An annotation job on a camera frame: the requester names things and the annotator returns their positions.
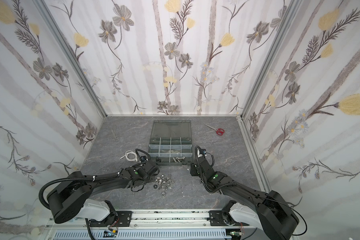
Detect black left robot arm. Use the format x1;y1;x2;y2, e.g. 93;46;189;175
38;153;160;240

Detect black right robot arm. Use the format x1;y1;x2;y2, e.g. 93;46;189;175
191;146;303;240

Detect grey plastic organizer box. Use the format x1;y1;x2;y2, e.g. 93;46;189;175
148;120;193;166

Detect white coiled usb cable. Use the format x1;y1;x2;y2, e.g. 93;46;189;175
119;149;139;163

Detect red handled scissors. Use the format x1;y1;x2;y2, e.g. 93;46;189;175
204;124;225;136

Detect aluminium mounting rail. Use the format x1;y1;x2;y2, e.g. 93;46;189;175
44;208;289;231

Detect white perforated cable duct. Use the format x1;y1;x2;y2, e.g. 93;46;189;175
51;229;232;240

